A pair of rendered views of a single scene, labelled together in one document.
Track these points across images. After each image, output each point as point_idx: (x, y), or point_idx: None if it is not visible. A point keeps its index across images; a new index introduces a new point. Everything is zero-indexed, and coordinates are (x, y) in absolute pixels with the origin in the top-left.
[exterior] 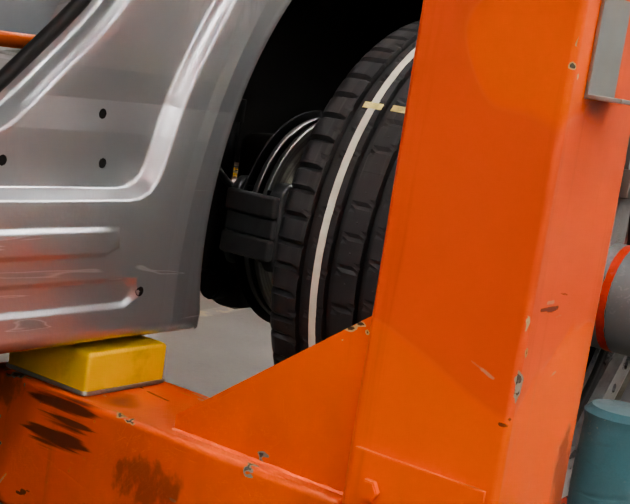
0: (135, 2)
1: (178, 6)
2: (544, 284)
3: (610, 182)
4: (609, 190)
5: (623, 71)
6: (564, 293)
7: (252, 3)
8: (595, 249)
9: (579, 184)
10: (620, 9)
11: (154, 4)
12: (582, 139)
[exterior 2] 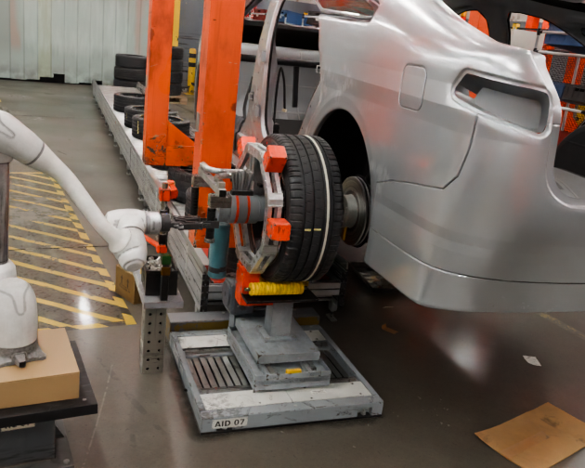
0: (300, 130)
1: (305, 132)
2: (193, 162)
3: (199, 148)
4: (199, 149)
5: (200, 126)
6: (195, 166)
7: (307, 131)
8: (198, 161)
9: (196, 146)
10: (198, 114)
11: (302, 131)
12: (196, 137)
